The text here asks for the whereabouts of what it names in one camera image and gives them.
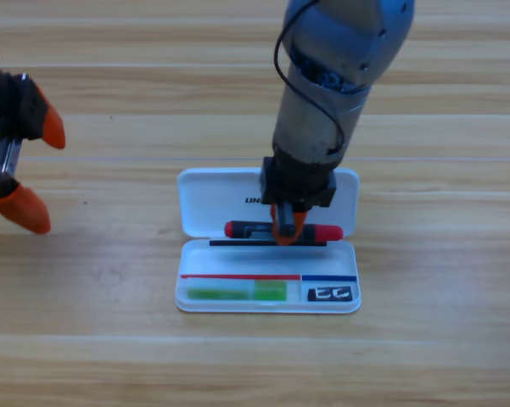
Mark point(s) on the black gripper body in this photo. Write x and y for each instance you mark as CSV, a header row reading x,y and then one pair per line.
x,y
19,106
297,186

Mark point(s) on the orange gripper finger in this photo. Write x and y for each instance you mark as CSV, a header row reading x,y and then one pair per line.
x,y
54,125
287,241
27,210

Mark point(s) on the black and red marker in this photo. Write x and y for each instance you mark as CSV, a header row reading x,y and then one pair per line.
x,y
326,232

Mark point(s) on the black eraser with sleeve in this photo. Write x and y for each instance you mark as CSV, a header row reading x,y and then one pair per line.
x,y
312,294

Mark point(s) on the white Unitree pencil case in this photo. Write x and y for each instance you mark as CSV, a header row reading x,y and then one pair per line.
x,y
220,199

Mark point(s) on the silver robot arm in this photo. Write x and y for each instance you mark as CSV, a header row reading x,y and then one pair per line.
x,y
305,127

